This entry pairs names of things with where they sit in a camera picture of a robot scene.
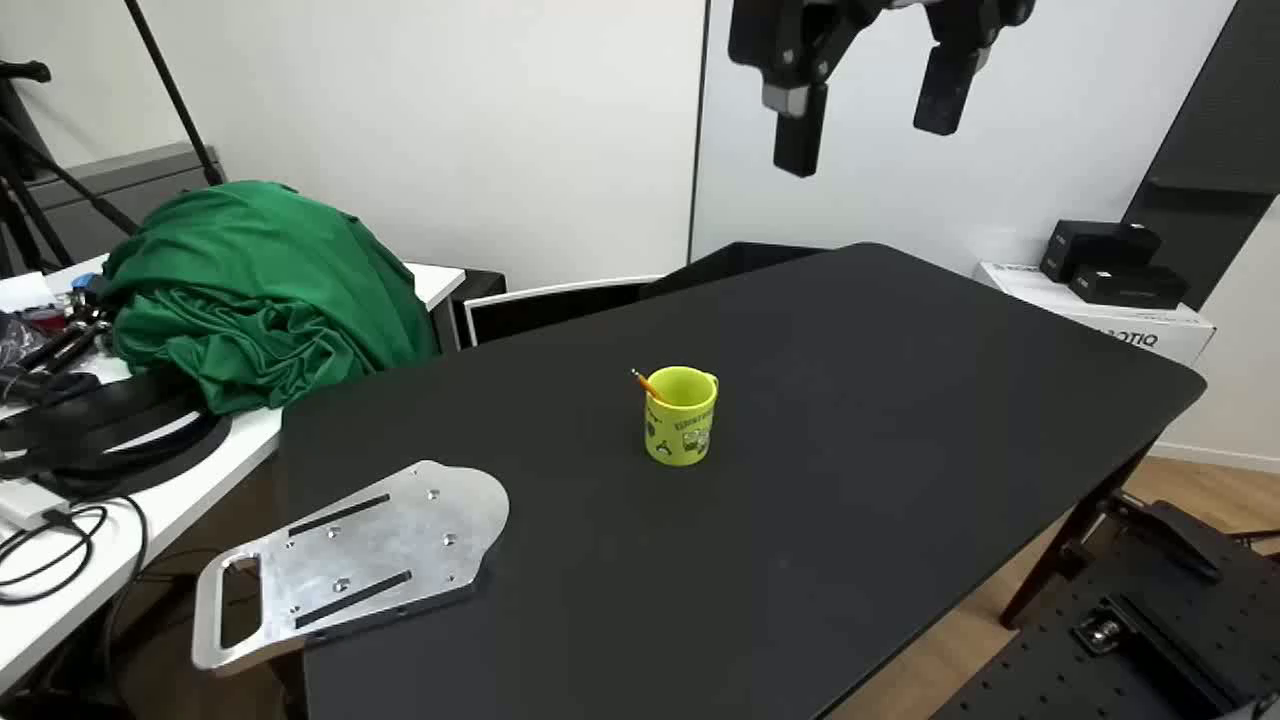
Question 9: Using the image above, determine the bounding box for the white desk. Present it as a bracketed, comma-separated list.
[0, 258, 467, 696]

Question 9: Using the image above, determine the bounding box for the white cardboard box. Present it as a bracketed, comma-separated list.
[976, 258, 1222, 368]

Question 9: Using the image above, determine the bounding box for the thin black stand pole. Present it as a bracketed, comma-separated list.
[119, 0, 230, 188]

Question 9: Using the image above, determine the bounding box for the black vertical panel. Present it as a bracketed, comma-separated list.
[1126, 0, 1280, 314]

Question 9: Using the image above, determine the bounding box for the yellow-green printed mug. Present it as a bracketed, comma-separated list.
[640, 362, 724, 471]

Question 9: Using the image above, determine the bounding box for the dark table leg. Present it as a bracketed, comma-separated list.
[995, 451, 1151, 634]

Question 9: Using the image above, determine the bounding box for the thin black cable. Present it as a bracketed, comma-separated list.
[0, 492, 152, 612]

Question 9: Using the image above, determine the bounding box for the silver metal mounting plate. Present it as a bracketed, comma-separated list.
[187, 457, 515, 675]

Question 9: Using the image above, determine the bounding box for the white framed dark panel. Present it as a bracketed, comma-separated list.
[458, 274, 672, 351]

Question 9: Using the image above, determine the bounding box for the black box-shaped device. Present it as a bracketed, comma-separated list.
[1040, 218, 1193, 314]

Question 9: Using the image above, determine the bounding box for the black perforated breadboard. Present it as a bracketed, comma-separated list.
[934, 497, 1280, 720]

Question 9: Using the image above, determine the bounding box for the green cloth heap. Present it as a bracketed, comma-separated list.
[96, 178, 446, 421]

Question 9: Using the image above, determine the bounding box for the black tripod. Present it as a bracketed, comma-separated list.
[0, 55, 135, 276]

